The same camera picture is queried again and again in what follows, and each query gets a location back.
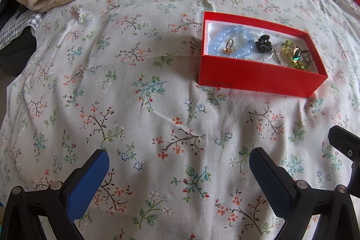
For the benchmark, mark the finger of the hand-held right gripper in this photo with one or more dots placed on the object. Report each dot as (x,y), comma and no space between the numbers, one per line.
(346,144)

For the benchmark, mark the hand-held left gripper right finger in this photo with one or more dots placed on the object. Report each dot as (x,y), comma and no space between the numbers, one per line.
(270,181)

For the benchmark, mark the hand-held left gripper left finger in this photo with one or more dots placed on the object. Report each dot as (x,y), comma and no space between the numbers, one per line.
(87,186)

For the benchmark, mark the red box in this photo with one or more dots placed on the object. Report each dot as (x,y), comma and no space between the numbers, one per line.
(253,79)

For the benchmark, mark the green bead grape charm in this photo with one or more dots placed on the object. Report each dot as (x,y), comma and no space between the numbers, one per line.
(287,46)

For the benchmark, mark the black hair claw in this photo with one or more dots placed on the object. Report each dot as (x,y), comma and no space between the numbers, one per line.
(263,44)

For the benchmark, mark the floral bedsheet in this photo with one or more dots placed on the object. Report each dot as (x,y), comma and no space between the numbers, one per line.
(140,116)

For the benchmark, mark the dark cloth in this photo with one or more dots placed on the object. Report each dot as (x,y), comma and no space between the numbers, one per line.
(17,60)

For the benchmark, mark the grey checkered sheet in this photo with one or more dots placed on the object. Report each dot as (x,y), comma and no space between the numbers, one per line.
(17,29)

